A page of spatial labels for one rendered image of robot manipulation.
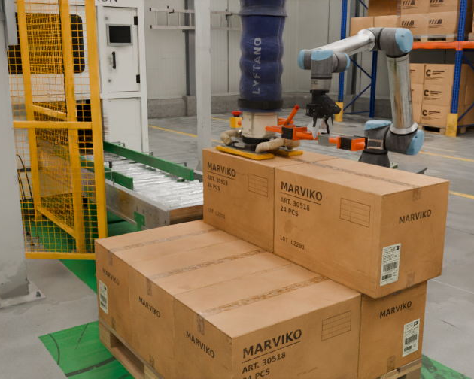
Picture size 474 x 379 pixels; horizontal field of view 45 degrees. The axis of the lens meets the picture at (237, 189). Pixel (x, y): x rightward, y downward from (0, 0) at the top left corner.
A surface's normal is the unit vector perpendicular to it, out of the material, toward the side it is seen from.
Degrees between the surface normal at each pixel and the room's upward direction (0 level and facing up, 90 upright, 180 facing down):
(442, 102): 92
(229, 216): 90
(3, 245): 90
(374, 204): 90
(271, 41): 77
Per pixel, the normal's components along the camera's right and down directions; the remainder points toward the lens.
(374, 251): -0.81, 0.14
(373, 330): 0.57, 0.19
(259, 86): -0.04, -0.04
